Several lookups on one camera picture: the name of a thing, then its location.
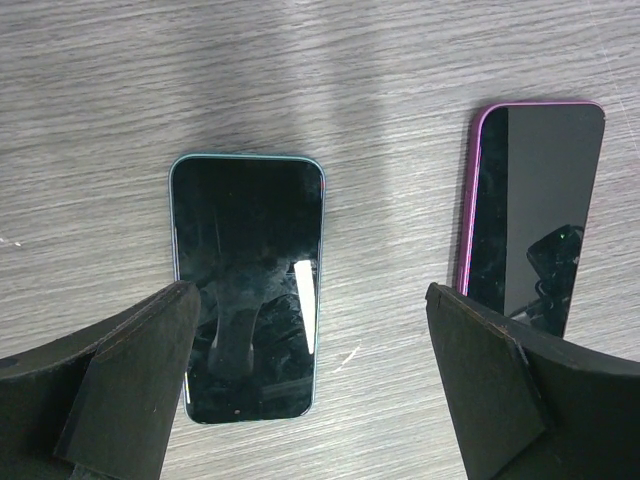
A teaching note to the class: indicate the purple smartphone black screen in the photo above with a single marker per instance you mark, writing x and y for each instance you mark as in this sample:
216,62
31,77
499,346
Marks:
530,176

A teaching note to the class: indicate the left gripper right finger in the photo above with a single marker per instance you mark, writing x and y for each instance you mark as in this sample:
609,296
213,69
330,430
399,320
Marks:
529,405

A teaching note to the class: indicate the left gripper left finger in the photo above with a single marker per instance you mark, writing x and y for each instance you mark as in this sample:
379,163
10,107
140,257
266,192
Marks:
101,401

